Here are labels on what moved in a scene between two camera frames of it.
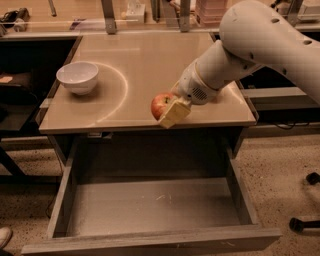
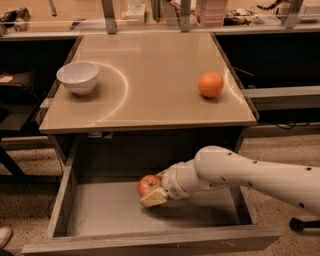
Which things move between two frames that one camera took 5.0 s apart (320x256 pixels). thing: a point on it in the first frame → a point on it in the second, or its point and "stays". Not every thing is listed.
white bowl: (79, 77) stays
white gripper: (191, 86) → (172, 182)
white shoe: (6, 234) stays
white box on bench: (135, 13) stays
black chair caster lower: (297, 225) stays
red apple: (160, 103) → (148, 183)
